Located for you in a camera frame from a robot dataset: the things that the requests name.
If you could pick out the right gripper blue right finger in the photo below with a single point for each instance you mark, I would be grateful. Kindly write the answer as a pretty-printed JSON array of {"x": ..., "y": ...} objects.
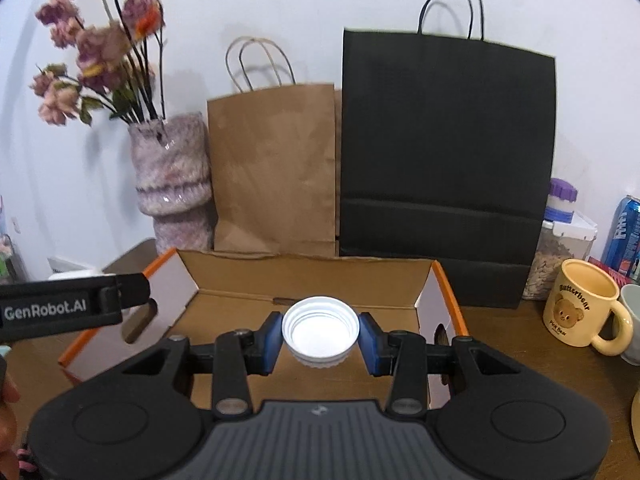
[{"x": 400, "y": 355}]

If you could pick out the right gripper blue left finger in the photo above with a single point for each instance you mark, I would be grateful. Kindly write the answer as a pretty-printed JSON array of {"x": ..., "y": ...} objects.
[{"x": 239, "y": 354}]

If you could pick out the person's left hand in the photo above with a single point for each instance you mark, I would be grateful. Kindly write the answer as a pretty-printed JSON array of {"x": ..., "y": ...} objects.
[{"x": 8, "y": 426}]

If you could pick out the orange cardboard box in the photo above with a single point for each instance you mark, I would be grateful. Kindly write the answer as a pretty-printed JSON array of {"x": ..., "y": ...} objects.
[{"x": 202, "y": 295}]

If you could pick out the yellow bear mug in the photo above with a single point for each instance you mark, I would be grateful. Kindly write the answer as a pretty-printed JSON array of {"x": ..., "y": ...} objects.
[{"x": 583, "y": 309}]

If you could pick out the clear food container with seeds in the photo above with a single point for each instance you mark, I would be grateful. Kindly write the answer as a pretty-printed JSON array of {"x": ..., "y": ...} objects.
[{"x": 558, "y": 241}]

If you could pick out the pink knitted textured vase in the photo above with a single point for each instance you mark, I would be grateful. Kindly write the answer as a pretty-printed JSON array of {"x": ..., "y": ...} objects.
[{"x": 173, "y": 181}]

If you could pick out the brown paper bag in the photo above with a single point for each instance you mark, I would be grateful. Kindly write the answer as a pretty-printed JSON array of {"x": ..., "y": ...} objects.
[{"x": 273, "y": 156}]

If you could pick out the black paper bag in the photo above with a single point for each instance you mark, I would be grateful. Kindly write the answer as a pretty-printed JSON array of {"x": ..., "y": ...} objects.
[{"x": 447, "y": 149}]

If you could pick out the purple lidded small jar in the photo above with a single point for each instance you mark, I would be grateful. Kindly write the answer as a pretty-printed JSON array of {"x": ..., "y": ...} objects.
[{"x": 561, "y": 201}]

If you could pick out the blue soda can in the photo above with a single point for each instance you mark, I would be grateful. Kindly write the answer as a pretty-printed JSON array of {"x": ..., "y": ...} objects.
[{"x": 623, "y": 239}]

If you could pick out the dried pink rose bouquet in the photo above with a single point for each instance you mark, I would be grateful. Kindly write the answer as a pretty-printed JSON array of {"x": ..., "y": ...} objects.
[{"x": 119, "y": 48}]

